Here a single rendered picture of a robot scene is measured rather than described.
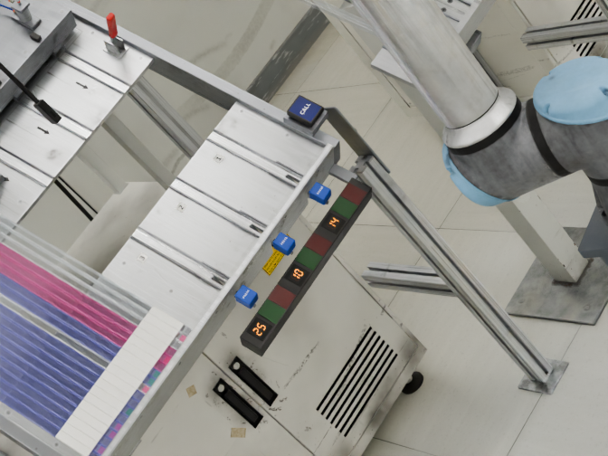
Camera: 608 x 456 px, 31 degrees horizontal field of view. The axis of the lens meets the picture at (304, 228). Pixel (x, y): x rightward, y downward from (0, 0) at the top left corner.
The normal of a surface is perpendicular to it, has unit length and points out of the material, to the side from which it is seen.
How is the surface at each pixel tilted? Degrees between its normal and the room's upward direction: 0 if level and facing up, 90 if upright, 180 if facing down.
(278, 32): 90
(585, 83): 7
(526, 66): 90
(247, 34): 90
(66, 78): 43
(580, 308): 0
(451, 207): 0
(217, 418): 90
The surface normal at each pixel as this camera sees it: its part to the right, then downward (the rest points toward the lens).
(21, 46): -0.05, -0.45
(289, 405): 0.58, 0.04
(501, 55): -0.54, 0.76
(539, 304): -0.61, -0.65
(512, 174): -0.20, 0.59
